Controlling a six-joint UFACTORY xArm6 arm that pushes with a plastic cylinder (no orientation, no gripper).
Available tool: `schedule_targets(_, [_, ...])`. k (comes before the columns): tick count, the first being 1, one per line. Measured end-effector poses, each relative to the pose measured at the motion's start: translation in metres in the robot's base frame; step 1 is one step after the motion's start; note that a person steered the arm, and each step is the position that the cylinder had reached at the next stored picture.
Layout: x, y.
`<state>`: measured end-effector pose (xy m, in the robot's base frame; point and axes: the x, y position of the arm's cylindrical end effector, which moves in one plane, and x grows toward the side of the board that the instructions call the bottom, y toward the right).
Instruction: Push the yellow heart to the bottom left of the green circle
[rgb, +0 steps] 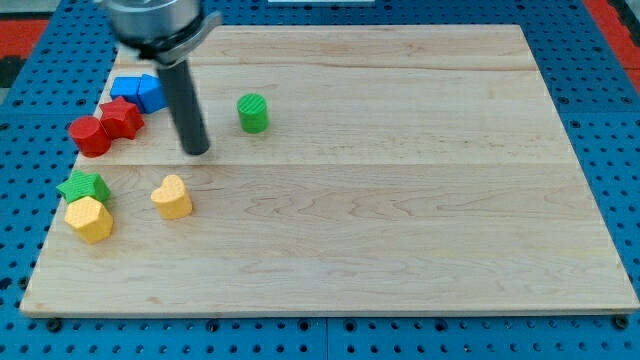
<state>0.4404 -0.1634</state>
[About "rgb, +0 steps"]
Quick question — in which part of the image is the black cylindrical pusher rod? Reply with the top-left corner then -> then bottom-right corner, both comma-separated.
157,60 -> 210,156

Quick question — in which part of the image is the red star block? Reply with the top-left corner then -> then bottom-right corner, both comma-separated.
100,96 -> 144,140

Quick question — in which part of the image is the blue pentagon block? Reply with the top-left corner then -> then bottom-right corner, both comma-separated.
138,74 -> 167,114

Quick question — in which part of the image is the green cylinder block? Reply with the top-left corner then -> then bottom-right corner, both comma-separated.
236,93 -> 269,134

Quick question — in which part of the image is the blue cube block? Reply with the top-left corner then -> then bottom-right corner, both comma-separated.
109,76 -> 144,113

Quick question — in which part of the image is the yellow heart block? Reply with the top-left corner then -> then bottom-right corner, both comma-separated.
150,174 -> 193,220

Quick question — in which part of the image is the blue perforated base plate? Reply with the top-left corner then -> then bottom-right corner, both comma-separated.
1,0 -> 639,359

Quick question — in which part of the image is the green star block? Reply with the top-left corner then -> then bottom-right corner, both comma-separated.
56,170 -> 111,203

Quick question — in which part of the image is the red cylinder block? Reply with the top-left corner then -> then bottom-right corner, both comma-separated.
68,116 -> 111,158

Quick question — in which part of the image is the wooden board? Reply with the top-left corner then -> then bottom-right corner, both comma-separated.
21,25 -> 639,318

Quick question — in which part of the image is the yellow hexagon block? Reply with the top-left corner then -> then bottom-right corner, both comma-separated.
64,196 -> 114,244

